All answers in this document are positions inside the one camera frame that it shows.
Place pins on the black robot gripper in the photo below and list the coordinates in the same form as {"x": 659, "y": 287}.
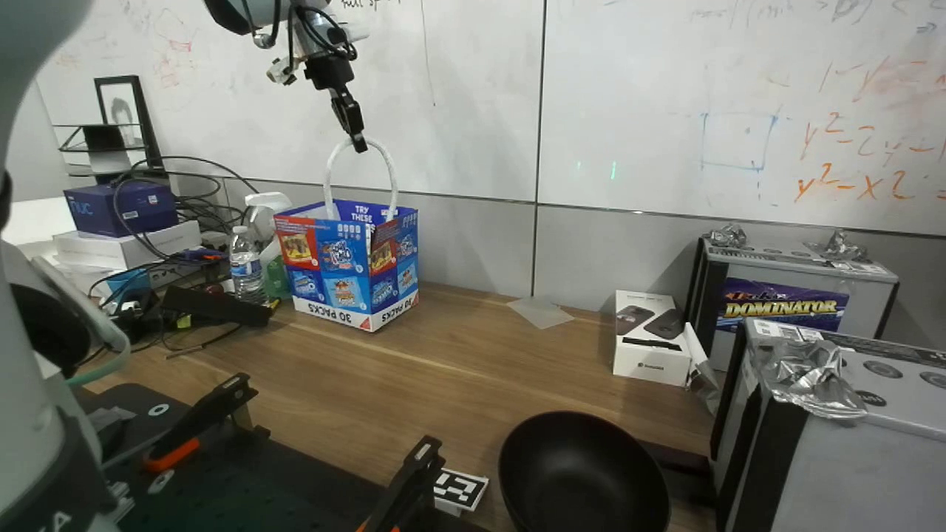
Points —
{"x": 329, "y": 73}

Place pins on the blue printed carton box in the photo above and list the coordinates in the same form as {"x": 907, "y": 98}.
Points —
{"x": 343, "y": 266}

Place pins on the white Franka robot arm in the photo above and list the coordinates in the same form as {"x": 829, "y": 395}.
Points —
{"x": 29, "y": 416}

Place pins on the dark blue cardboard box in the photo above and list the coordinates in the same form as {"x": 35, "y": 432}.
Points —
{"x": 118, "y": 207}

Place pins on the flat white box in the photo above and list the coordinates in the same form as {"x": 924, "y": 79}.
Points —
{"x": 127, "y": 252}

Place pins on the green liquid spray bottle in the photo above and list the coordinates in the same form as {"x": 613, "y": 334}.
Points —
{"x": 263, "y": 212}

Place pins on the clear plastic water bottle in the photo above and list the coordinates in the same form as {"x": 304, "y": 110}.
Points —
{"x": 247, "y": 271}

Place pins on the black power strip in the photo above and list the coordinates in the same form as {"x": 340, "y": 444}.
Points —
{"x": 165, "y": 271}

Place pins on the black hand tool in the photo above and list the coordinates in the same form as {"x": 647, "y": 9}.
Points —
{"x": 195, "y": 311}

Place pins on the clear plastic sheet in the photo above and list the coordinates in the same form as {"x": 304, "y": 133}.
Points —
{"x": 539, "y": 315}

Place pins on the whiteboard with writing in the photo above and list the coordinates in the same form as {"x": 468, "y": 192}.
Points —
{"x": 638, "y": 98}

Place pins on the white power strip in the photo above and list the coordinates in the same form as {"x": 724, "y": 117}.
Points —
{"x": 646, "y": 343}

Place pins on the black perforated breadboard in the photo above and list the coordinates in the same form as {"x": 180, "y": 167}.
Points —
{"x": 256, "y": 491}

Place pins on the black white fiducial tag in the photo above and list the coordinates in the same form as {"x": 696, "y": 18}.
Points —
{"x": 460, "y": 491}

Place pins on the crumpled aluminium foil piece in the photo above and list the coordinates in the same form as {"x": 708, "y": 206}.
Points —
{"x": 836, "y": 244}
{"x": 808, "y": 371}
{"x": 729, "y": 237}

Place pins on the black bowl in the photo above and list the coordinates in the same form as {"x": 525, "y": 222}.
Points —
{"x": 581, "y": 476}

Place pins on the grey battery with round caps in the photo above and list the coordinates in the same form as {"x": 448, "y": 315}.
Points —
{"x": 857, "y": 461}

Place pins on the black picture frame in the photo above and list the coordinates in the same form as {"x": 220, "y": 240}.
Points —
{"x": 121, "y": 114}

